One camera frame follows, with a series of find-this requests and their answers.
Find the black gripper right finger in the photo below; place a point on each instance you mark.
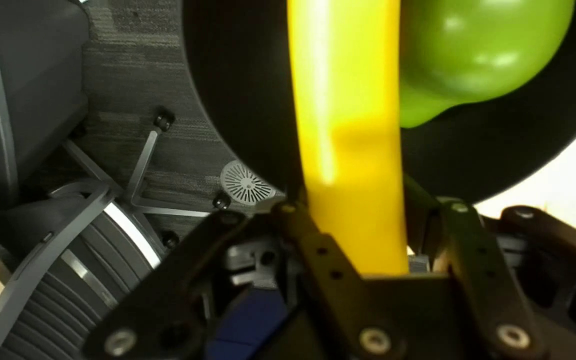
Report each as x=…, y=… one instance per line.
x=518, y=279

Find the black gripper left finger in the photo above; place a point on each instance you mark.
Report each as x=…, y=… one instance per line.
x=160, y=316

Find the yellow plastic banana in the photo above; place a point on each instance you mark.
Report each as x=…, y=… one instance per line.
x=345, y=82

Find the green plastic pear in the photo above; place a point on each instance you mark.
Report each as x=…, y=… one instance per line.
x=471, y=50

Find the black office chair base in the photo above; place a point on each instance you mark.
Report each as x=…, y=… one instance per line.
x=81, y=253

